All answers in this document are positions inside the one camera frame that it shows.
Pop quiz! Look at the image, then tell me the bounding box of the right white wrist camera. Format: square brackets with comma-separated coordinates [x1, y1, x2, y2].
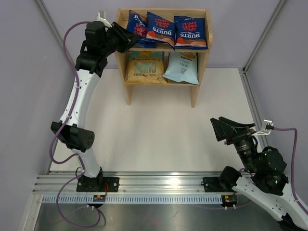
[253, 119, 274, 136]

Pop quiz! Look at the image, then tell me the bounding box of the left aluminium frame post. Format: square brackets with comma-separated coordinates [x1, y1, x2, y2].
[33, 0, 74, 74]

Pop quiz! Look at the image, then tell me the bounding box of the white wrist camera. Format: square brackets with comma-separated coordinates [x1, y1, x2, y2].
[96, 10, 112, 27]
[253, 119, 274, 136]

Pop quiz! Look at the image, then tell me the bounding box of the large yellow kettle chips bag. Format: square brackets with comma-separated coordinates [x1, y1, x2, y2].
[125, 51, 168, 86]

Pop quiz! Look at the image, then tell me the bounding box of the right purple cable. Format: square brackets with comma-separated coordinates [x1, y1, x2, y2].
[271, 127, 308, 212]

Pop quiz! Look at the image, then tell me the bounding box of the light blue cassava chips bag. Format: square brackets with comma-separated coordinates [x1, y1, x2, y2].
[163, 52, 199, 85]

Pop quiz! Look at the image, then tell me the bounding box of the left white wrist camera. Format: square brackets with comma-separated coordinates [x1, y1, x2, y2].
[96, 10, 112, 27]

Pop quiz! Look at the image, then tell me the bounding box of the blue Burts chips bag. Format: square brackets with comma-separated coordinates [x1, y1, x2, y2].
[145, 12, 175, 49]
[126, 10, 156, 48]
[174, 16, 208, 50]

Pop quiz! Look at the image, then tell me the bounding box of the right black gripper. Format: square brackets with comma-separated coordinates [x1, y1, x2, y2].
[210, 116, 258, 172]

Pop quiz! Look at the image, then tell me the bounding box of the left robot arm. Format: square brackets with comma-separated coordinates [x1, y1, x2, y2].
[49, 21, 141, 193]

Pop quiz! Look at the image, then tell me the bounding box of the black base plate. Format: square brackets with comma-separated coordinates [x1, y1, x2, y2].
[200, 177, 234, 193]
[76, 177, 119, 193]

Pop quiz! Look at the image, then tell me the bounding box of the aluminium frame post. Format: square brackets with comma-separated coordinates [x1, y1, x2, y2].
[242, 0, 288, 73]
[33, 0, 74, 74]

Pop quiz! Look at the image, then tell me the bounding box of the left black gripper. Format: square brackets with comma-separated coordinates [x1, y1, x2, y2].
[100, 22, 140, 57]

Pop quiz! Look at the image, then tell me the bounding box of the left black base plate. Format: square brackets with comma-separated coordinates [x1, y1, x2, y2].
[76, 177, 119, 193]

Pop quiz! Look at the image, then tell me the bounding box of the right aluminium frame post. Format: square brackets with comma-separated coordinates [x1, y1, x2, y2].
[242, 0, 288, 73]

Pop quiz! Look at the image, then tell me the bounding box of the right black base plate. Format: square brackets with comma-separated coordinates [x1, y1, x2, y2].
[200, 177, 234, 193]

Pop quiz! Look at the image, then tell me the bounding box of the wooden two-tier shelf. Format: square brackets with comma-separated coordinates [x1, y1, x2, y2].
[115, 7, 213, 108]

